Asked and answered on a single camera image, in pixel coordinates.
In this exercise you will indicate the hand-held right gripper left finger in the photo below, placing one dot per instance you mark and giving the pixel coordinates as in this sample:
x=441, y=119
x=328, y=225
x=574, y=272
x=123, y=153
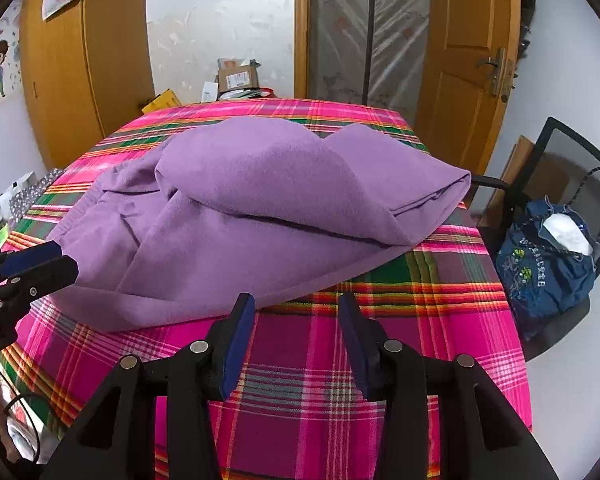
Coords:
x=237, y=340

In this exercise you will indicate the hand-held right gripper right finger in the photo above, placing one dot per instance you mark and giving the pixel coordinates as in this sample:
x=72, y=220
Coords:
x=352, y=340

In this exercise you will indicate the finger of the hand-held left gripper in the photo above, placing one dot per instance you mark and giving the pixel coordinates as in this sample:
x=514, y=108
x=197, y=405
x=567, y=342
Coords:
x=50, y=277
x=30, y=259

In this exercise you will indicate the purple fleece garment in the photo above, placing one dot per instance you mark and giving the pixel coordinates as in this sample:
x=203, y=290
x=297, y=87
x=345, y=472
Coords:
x=280, y=185

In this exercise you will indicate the pink plaid blanket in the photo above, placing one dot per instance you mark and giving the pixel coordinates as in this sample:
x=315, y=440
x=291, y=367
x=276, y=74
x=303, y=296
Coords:
x=300, y=365

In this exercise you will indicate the grey floral folded garment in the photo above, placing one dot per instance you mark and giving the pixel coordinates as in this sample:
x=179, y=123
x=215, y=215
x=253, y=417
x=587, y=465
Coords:
x=35, y=195

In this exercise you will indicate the yellow bag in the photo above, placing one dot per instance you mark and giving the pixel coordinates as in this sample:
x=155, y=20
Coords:
x=161, y=102

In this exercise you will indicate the wooden wardrobe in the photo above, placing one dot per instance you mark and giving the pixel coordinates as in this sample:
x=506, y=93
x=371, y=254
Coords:
x=105, y=60

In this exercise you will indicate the small white box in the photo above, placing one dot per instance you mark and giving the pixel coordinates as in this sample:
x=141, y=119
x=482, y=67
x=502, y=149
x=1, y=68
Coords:
x=209, y=92

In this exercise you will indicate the cardboard sheet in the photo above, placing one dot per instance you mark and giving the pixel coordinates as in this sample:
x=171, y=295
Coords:
x=520, y=160

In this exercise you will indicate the red plastic bag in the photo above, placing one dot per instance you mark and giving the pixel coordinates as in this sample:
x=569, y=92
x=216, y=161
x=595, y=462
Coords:
x=260, y=92

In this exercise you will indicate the cardboard box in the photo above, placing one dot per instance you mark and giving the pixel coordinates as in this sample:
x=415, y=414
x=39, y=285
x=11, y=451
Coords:
x=237, y=77

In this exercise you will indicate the black mesh chair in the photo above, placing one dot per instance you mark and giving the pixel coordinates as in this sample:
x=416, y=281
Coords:
x=570, y=150

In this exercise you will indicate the wooden door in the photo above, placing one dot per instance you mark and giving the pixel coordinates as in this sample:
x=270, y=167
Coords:
x=460, y=60

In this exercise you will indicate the clear plastic door curtain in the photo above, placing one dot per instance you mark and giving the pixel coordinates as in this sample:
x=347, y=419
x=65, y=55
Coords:
x=345, y=35

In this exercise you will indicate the wooden door frame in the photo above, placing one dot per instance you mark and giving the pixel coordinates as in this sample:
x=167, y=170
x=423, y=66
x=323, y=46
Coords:
x=301, y=30

